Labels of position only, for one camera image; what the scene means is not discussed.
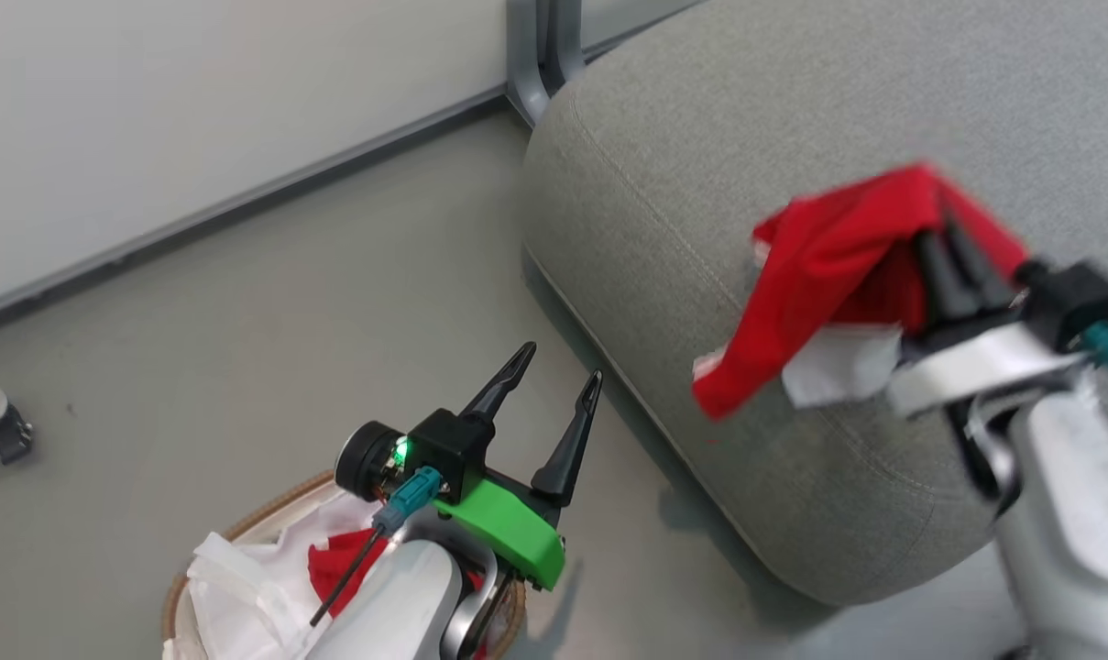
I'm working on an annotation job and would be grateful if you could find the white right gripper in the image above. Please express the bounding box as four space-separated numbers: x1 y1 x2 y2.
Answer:
887 214 1088 420

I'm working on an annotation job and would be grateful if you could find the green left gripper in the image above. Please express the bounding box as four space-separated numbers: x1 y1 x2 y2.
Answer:
433 342 604 592

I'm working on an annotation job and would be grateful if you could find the red and white garment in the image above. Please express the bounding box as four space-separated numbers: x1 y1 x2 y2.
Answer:
691 162 1032 422

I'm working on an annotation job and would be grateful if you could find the red clothing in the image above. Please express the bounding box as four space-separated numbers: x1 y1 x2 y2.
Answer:
307 529 391 621

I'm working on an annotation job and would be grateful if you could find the grey fabric sofa seat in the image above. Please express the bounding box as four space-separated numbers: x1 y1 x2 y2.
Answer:
521 0 1108 609

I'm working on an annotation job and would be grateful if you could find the woven wicker laundry basket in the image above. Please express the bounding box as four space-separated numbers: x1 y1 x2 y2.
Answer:
160 468 528 660

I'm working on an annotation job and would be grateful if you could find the white clothing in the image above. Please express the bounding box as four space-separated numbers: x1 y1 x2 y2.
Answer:
163 493 391 660

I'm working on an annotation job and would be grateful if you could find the grey baseboard strip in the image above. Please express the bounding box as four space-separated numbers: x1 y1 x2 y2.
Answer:
0 0 710 333

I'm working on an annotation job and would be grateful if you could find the black caster wheel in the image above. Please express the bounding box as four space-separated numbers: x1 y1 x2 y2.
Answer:
0 385 35 466

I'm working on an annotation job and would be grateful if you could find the teal left cable connector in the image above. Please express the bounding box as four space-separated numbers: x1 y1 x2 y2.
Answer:
372 466 444 538

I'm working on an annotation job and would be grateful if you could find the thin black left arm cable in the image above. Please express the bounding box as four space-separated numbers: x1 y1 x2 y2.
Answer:
310 526 388 630

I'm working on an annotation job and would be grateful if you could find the grey metal frame leg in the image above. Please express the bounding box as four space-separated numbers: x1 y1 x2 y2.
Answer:
505 0 587 127

